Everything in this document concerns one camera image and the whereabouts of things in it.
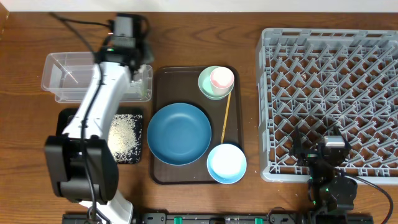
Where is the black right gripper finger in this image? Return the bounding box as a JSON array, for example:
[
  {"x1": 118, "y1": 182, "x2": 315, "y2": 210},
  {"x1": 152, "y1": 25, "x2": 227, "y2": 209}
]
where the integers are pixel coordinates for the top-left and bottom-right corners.
[
  {"x1": 333, "y1": 126, "x2": 351, "y2": 148},
  {"x1": 292, "y1": 126, "x2": 302, "y2": 152}
]

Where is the yellow green snack wrapper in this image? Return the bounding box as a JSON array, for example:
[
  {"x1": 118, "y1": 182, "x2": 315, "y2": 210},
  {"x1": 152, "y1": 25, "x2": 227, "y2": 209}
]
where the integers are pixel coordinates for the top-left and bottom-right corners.
[{"x1": 129, "y1": 79, "x2": 147, "y2": 98}]

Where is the light blue bowl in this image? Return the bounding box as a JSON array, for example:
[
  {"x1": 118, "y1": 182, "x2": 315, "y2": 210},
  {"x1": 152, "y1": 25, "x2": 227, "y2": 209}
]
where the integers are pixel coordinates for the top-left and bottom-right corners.
[{"x1": 206, "y1": 144, "x2": 247, "y2": 184}]

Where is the pile of rice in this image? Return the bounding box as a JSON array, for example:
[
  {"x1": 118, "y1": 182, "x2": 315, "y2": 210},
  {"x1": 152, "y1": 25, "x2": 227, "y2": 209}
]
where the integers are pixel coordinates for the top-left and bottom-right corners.
[{"x1": 108, "y1": 114, "x2": 144, "y2": 164}]

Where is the dark blue plate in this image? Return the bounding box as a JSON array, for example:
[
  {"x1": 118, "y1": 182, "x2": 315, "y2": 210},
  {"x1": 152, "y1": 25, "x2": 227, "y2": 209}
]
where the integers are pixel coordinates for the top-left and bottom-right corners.
[{"x1": 147, "y1": 103, "x2": 212, "y2": 166}]

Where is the white tissue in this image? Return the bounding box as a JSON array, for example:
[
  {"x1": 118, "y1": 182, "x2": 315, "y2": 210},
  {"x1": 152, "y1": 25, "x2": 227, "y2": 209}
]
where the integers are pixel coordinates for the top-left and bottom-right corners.
[{"x1": 134, "y1": 64, "x2": 152, "y2": 75}]

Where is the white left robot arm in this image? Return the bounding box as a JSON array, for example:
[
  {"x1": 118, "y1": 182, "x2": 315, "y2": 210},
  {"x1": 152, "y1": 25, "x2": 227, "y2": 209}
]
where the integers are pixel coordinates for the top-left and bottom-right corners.
[{"x1": 44, "y1": 34, "x2": 154, "y2": 223}]

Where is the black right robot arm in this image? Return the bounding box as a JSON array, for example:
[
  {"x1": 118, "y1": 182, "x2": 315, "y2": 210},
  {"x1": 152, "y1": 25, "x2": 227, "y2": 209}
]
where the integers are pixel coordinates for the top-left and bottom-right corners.
[{"x1": 289, "y1": 127, "x2": 358, "y2": 223}]

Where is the grey plastic dishwasher rack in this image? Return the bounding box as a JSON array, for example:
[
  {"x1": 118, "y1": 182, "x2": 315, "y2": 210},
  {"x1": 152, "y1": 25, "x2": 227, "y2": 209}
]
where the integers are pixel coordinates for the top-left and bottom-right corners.
[{"x1": 256, "y1": 28, "x2": 397, "y2": 185}]

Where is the brown serving tray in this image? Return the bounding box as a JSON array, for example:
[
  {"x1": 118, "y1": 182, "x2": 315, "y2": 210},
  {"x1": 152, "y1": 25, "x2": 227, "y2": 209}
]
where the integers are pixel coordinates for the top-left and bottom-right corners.
[{"x1": 150, "y1": 67, "x2": 243, "y2": 185}]

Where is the clear plastic bin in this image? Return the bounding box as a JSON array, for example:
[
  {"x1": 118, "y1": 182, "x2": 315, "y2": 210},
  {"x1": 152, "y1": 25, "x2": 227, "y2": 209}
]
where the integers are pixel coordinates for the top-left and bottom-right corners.
[{"x1": 41, "y1": 52, "x2": 153, "y2": 103}]

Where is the mint green bowl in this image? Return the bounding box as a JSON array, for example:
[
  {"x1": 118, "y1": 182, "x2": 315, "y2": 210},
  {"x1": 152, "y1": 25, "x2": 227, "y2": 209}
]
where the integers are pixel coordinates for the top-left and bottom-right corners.
[{"x1": 198, "y1": 66, "x2": 234, "y2": 100}]

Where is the black rectangular tray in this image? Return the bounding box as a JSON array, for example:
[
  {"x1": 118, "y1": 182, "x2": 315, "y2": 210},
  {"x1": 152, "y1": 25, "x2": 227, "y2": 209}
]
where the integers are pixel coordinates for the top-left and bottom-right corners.
[{"x1": 56, "y1": 107, "x2": 144, "y2": 164}]

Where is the wooden chopstick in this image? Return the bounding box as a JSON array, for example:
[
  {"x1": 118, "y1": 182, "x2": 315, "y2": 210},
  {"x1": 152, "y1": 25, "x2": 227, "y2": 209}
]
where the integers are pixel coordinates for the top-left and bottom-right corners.
[{"x1": 220, "y1": 92, "x2": 231, "y2": 144}]

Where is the pink cup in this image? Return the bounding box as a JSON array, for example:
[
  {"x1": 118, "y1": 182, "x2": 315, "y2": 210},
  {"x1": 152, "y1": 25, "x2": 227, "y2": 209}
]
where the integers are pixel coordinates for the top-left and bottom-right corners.
[{"x1": 210, "y1": 67, "x2": 234, "y2": 96}]

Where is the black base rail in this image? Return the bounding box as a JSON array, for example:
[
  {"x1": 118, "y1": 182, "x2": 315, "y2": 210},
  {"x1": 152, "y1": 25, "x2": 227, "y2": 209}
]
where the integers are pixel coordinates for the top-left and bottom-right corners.
[{"x1": 61, "y1": 213, "x2": 374, "y2": 224}]

